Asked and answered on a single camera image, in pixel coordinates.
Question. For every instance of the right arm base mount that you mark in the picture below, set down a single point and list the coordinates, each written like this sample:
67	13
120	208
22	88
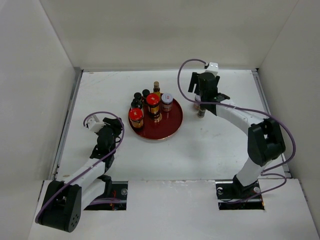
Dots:
231	195

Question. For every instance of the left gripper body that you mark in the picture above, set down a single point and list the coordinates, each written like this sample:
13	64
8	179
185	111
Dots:
116	132

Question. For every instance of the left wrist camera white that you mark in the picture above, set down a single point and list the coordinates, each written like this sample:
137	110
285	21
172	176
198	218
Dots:
94	124

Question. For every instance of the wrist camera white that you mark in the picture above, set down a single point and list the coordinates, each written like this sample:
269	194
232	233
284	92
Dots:
211	70
94	124

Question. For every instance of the right metal rail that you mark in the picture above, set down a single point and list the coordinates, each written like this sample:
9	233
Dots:
281	161

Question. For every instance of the metal rail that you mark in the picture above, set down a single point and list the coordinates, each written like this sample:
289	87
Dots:
281	161
66	124

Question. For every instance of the left metal rail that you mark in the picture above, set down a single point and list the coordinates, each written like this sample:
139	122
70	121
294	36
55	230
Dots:
66	124

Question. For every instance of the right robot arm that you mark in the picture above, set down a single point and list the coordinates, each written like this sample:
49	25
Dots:
265	141

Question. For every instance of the white lid sauce jar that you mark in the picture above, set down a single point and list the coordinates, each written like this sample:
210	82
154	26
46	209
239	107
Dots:
167	102

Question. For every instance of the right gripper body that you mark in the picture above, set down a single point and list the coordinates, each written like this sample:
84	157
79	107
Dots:
202	97

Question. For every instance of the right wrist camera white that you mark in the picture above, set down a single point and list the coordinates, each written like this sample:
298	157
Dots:
211	70

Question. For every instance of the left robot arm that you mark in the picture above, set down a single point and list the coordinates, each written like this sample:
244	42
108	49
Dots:
89	186

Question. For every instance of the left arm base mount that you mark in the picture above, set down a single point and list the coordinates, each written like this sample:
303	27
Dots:
114	197

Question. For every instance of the red lid jar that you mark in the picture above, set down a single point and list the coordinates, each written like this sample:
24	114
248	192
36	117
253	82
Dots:
153	105
136	118

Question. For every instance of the red round tray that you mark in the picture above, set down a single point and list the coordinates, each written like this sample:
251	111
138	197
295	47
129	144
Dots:
168	125

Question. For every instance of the black cap spice bottle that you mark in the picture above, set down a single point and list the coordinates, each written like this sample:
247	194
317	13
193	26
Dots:
145	94
138	96

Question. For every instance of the yellow label brown bottle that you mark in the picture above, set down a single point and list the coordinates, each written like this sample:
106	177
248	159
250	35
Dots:
156	89

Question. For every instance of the white shaker black cap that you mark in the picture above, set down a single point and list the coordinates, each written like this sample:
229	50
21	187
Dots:
136	104

